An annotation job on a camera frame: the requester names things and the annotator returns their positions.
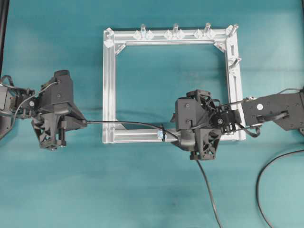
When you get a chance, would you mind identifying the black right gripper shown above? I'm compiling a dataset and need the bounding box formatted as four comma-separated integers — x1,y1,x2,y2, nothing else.
172,90,221,160

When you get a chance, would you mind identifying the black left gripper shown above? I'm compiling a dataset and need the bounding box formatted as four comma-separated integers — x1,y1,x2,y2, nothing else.
31,103,87,150

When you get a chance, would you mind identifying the black USB cable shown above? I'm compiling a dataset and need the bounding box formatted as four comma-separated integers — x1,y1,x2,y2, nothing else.
83,120,304,228

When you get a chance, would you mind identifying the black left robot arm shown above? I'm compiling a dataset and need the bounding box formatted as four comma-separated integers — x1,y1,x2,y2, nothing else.
0,70,87,150

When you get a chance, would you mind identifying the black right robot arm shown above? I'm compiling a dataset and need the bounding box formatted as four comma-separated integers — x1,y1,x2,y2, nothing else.
171,89,304,160

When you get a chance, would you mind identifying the black zip tie loop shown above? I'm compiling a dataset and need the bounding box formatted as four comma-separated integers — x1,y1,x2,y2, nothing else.
160,124,167,142

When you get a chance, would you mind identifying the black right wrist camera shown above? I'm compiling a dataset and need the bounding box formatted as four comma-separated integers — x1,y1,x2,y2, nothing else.
175,97,204,131

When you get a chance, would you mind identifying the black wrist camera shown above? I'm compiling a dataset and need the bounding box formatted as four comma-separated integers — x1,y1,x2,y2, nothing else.
175,97,204,131
38,70,74,115

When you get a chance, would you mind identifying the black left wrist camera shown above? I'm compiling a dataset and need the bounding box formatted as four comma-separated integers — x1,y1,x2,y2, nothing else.
38,70,74,115

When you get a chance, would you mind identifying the aluminium extrusion frame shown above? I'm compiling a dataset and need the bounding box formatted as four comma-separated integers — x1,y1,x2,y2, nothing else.
102,22,246,144

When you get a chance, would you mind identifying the bare metal post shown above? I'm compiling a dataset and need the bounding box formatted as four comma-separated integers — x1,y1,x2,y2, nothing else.
172,23,179,39

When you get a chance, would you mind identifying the metal post with blue tape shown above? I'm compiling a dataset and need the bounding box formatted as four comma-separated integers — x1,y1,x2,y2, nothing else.
141,24,146,39

